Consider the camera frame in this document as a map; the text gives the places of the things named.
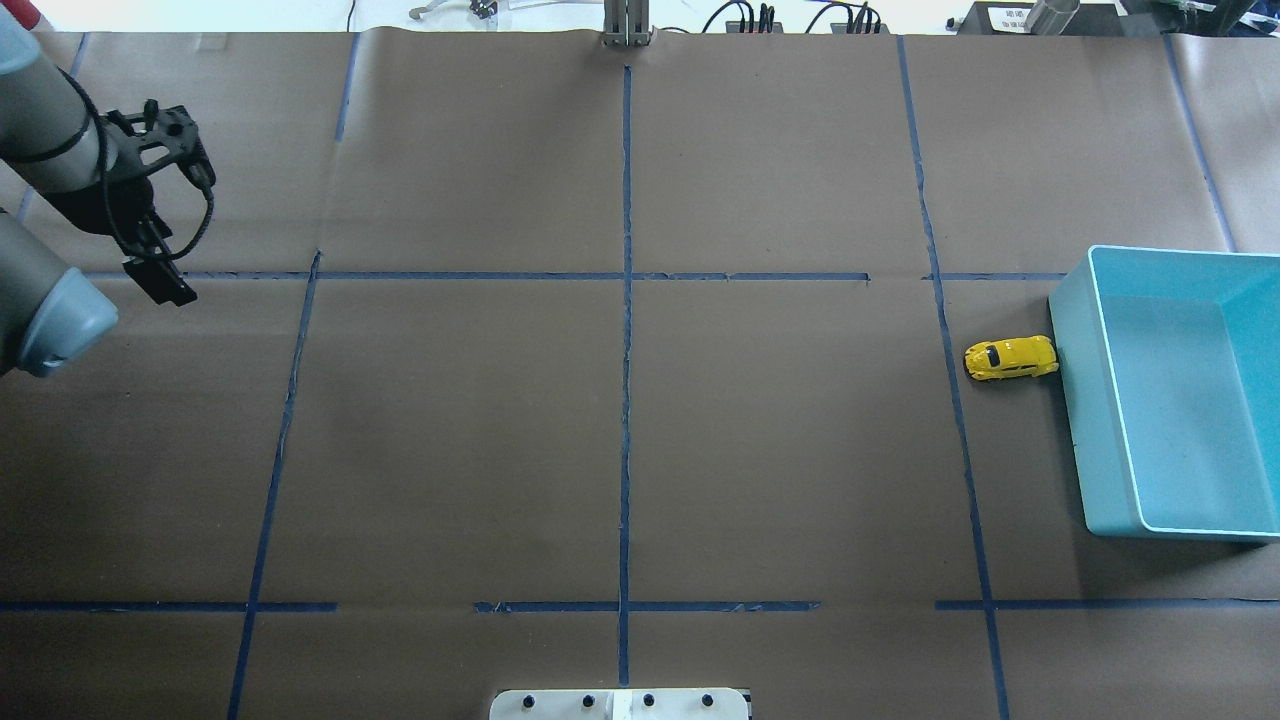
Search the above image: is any metal rod with claw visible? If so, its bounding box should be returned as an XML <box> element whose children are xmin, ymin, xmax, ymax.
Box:
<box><xmin>407</xmin><ymin>1</ymin><xmax>503</xmax><ymax>23</ymax></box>

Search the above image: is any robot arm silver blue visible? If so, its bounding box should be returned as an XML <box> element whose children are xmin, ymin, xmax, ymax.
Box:
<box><xmin>1</xmin><ymin>1</ymin><xmax>216</xmax><ymax>378</ymax></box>

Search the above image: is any aluminium frame post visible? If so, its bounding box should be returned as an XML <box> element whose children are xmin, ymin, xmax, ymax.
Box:
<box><xmin>602</xmin><ymin>0</ymin><xmax>653</xmax><ymax>47</ymax></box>

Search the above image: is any red fire extinguisher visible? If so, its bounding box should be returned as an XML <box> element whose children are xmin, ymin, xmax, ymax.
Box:
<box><xmin>1</xmin><ymin>0</ymin><xmax>44</xmax><ymax>29</ymax></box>

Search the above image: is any yellow beetle toy car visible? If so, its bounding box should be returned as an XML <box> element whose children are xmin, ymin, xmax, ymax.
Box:
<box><xmin>963</xmin><ymin>334</ymin><xmax>1060</xmax><ymax>382</ymax></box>

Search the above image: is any light blue plastic bin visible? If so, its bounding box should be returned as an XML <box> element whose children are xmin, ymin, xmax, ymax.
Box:
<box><xmin>1048</xmin><ymin>245</ymin><xmax>1279</xmax><ymax>543</ymax></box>

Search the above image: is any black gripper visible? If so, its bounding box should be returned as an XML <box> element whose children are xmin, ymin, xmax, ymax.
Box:
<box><xmin>46</xmin><ymin>177</ymin><xmax>198</xmax><ymax>307</ymax></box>

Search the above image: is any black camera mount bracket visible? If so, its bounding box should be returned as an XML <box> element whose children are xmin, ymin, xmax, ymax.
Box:
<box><xmin>99</xmin><ymin>97</ymin><xmax>216</xmax><ymax>193</ymax></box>

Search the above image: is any white pillar with base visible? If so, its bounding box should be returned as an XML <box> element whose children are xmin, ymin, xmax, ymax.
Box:
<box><xmin>488</xmin><ymin>687</ymin><xmax>753</xmax><ymax>719</ymax></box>

